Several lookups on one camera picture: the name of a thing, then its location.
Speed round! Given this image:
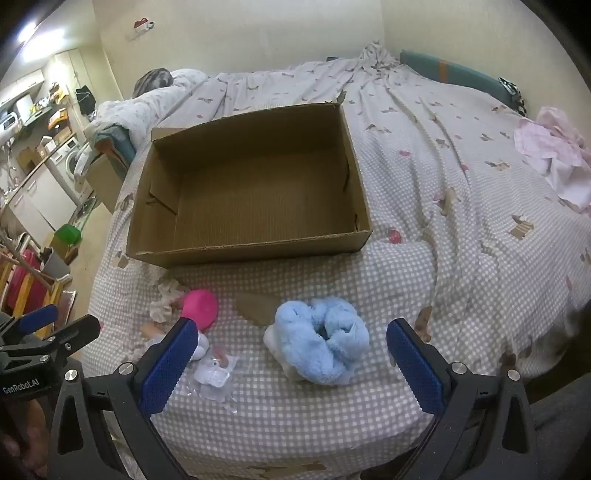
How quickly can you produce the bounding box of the green bin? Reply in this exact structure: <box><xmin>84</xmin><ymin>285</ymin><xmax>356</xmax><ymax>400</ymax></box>
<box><xmin>53</xmin><ymin>224</ymin><xmax>84</xmax><ymax>250</ymax></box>

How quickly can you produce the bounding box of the pink suitcase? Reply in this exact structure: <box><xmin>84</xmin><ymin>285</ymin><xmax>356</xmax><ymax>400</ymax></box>
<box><xmin>0</xmin><ymin>249</ymin><xmax>42</xmax><ymax>315</ymax></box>

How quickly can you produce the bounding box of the clear plastic packet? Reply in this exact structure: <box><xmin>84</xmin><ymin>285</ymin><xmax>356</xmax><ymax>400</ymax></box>
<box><xmin>182</xmin><ymin>344</ymin><xmax>250</xmax><ymax>409</ymax></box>

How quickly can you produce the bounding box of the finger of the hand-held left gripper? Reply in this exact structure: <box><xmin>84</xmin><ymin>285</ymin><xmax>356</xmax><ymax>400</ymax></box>
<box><xmin>28</xmin><ymin>315</ymin><xmax>101</xmax><ymax>366</ymax></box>
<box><xmin>0</xmin><ymin>304</ymin><xmax>60</xmax><ymax>343</ymax></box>

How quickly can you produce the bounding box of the checked printed blanket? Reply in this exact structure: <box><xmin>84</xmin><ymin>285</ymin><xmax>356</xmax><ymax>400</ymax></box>
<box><xmin>88</xmin><ymin>41</ymin><xmax>591</xmax><ymax>480</ymax></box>

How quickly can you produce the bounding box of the white floral duvet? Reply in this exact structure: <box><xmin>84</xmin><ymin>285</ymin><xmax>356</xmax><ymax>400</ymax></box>
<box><xmin>88</xmin><ymin>68</ymin><xmax>208</xmax><ymax>153</ymax></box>

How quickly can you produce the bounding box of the black bag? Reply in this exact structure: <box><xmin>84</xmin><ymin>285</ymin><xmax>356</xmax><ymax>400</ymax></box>
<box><xmin>75</xmin><ymin>85</ymin><xmax>97</xmax><ymax>116</ymax></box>

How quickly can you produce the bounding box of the teal headboard cushion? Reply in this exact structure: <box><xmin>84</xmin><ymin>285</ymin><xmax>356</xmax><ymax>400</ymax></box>
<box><xmin>399</xmin><ymin>50</ymin><xmax>515</xmax><ymax>101</ymax></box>

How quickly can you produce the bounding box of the torn cardboard piece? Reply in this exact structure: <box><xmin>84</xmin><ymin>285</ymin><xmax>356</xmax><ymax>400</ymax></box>
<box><xmin>233</xmin><ymin>293</ymin><xmax>278</xmax><ymax>326</ymax></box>

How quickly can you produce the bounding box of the grey striped pillow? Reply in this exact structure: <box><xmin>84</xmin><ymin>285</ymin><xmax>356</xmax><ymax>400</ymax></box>
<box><xmin>133</xmin><ymin>68</ymin><xmax>174</xmax><ymax>99</ymax></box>

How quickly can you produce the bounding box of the pink crumpled cloth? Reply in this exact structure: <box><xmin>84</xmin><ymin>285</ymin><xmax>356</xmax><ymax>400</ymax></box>
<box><xmin>514</xmin><ymin>106</ymin><xmax>591</xmax><ymax>213</ymax></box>

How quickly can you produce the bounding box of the grey bin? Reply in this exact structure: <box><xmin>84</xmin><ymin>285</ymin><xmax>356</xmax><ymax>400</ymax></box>
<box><xmin>41</xmin><ymin>249</ymin><xmax>72</xmax><ymax>282</ymax></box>

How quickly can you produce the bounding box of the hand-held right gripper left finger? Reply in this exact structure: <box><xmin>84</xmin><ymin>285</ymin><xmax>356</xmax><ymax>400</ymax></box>
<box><xmin>48</xmin><ymin>318</ymin><xmax>204</xmax><ymax>480</ymax></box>

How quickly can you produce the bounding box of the white washing machine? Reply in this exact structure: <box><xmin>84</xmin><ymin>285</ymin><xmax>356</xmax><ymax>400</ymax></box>
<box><xmin>48</xmin><ymin>135</ymin><xmax>86</xmax><ymax>183</ymax></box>

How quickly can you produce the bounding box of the light blue fluffy plush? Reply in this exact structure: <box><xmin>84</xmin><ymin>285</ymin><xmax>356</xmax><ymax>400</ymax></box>
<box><xmin>263</xmin><ymin>298</ymin><xmax>370</xmax><ymax>385</ymax></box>

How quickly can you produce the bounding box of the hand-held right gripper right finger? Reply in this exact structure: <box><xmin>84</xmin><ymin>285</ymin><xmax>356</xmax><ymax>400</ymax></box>
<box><xmin>387</xmin><ymin>318</ymin><xmax>539</xmax><ymax>480</ymax></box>

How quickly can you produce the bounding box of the brown cardboard box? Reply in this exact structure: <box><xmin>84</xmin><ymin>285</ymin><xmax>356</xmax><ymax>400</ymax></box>
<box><xmin>126</xmin><ymin>90</ymin><xmax>374</xmax><ymax>268</ymax></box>

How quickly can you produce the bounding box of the small floral cloth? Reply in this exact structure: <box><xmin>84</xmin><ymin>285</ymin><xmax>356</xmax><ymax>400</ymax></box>
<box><xmin>148</xmin><ymin>279</ymin><xmax>185</xmax><ymax>324</ymax></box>

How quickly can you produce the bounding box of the small cardboard box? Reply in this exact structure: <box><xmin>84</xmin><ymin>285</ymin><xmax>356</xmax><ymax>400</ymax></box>
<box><xmin>17</xmin><ymin>147</ymin><xmax>44</xmax><ymax>169</ymax></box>

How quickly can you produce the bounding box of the teal pillow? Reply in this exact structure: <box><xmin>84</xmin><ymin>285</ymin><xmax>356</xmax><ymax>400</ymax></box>
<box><xmin>95</xmin><ymin>127</ymin><xmax>137</xmax><ymax>171</ymax></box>

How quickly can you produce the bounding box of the black and white checked cloth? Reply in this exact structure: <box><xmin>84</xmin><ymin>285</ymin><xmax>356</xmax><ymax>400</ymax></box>
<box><xmin>499</xmin><ymin>76</ymin><xmax>528</xmax><ymax>116</ymax></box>

